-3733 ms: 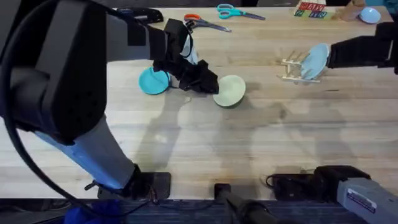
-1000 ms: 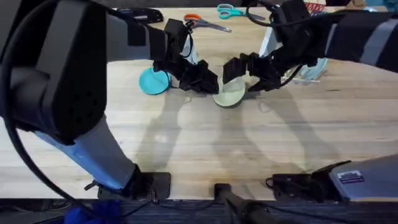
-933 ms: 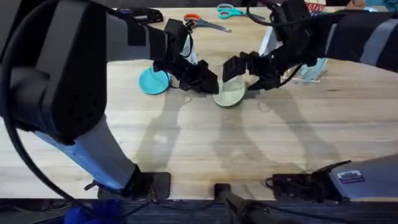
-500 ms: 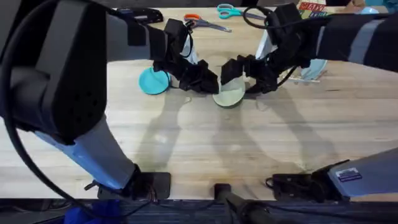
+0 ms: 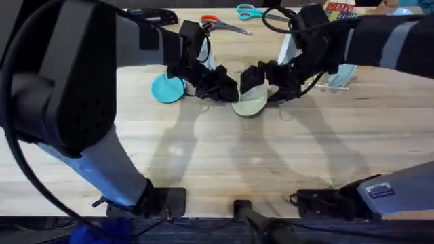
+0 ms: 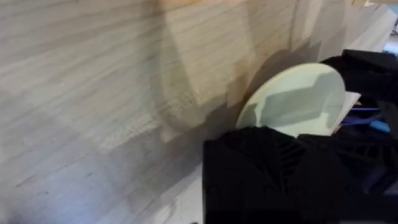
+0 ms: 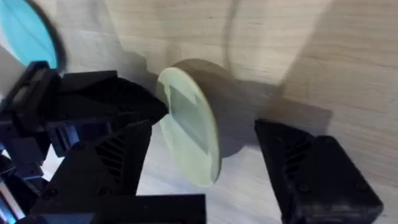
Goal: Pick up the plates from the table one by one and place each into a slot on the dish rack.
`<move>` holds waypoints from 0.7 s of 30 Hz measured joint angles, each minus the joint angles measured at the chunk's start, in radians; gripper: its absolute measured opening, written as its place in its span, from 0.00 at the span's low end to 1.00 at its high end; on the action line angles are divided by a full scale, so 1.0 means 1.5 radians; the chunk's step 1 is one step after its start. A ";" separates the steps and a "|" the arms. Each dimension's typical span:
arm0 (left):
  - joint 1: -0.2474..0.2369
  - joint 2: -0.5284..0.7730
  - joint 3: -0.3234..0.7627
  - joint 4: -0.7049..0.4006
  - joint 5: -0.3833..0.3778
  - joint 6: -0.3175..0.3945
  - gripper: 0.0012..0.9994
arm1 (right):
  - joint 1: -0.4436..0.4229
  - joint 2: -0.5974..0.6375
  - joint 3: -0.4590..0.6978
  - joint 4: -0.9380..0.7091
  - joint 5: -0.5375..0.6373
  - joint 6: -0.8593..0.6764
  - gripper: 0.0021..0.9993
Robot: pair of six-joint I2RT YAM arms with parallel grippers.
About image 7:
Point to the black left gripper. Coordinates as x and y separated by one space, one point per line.
28 124

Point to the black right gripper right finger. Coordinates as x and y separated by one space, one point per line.
320 180

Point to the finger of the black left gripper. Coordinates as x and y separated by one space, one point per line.
118 109

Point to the pale green plate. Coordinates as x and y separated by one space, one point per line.
189 130

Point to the blue plate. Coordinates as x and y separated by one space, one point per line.
26 29

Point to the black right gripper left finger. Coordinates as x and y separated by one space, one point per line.
102 168

